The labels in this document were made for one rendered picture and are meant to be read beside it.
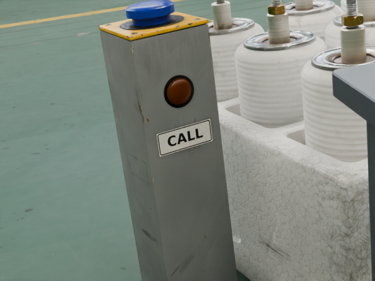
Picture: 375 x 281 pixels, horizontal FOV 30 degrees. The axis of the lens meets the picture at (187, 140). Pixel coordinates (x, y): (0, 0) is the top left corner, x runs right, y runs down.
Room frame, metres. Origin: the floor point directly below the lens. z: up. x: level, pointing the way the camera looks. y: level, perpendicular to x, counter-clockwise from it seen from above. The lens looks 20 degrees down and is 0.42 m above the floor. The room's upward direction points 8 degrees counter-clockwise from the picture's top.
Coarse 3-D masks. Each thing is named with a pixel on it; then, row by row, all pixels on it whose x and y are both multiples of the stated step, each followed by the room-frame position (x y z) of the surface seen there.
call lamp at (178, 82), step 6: (180, 78) 0.54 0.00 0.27; (174, 84) 0.54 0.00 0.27; (180, 84) 0.54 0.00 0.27; (186, 84) 0.54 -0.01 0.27; (168, 90) 0.54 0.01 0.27; (174, 90) 0.54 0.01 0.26; (180, 90) 0.54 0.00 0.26; (186, 90) 0.54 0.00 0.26; (168, 96) 0.54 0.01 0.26; (174, 96) 0.54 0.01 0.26; (180, 96) 0.54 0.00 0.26; (186, 96) 0.54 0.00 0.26; (174, 102) 0.54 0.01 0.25; (180, 102) 0.54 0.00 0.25
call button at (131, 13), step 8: (152, 0) 0.59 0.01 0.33; (160, 0) 0.59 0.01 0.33; (168, 0) 0.58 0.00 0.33; (128, 8) 0.57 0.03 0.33; (136, 8) 0.56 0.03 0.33; (144, 8) 0.56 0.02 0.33; (152, 8) 0.56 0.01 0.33; (160, 8) 0.56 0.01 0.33; (168, 8) 0.56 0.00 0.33; (128, 16) 0.57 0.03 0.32; (136, 16) 0.56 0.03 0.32; (144, 16) 0.56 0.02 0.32; (152, 16) 0.56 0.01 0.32; (160, 16) 0.56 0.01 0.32; (168, 16) 0.57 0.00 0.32; (136, 24) 0.57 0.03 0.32; (144, 24) 0.56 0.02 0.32; (152, 24) 0.56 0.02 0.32
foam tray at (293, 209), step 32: (224, 128) 0.68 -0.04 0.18; (256, 128) 0.66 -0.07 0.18; (288, 128) 0.65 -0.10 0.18; (224, 160) 0.69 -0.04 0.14; (256, 160) 0.63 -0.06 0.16; (288, 160) 0.58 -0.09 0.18; (320, 160) 0.56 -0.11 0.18; (256, 192) 0.63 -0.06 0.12; (288, 192) 0.58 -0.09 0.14; (320, 192) 0.54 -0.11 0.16; (352, 192) 0.51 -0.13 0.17; (256, 224) 0.64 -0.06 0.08; (288, 224) 0.59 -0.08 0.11; (320, 224) 0.54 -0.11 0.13; (352, 224) 0.51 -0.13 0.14; (256, 256) 0.65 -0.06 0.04; (288, 256) 0.59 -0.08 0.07; (320, 256) 0.54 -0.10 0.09; (352, 256) 0.51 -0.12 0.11
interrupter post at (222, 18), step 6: (216, 6) 0.81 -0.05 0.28; (222, 6) 0.81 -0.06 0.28; (228, 6) 0.81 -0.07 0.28; (216, 12) 0.81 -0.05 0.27; (222, 12) 0.81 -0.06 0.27; (228, 12) 0.81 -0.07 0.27; (216, 18) 0.81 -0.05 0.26; (222, 18) 0.81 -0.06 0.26; (228, 18) 0.81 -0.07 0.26; (216, 24) 0.81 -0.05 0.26; (222, 24) 0.81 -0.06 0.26; (228, 24) 0.81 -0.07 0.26
